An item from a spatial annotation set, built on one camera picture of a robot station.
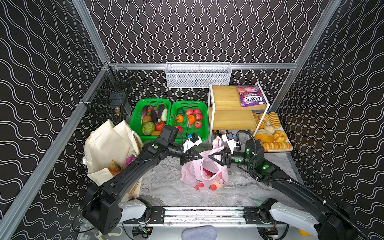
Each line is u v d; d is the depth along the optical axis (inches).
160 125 40.8
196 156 27.1
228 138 25.2
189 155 24.6
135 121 41.8
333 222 15.3
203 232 26.6
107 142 30.0
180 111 44.6
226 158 24.3
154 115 44.2
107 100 37.1
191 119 43.1
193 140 24.3
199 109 46.1
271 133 40.4
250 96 30.7
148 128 39.2
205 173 30.6
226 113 41.0
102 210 15.6
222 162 25.1
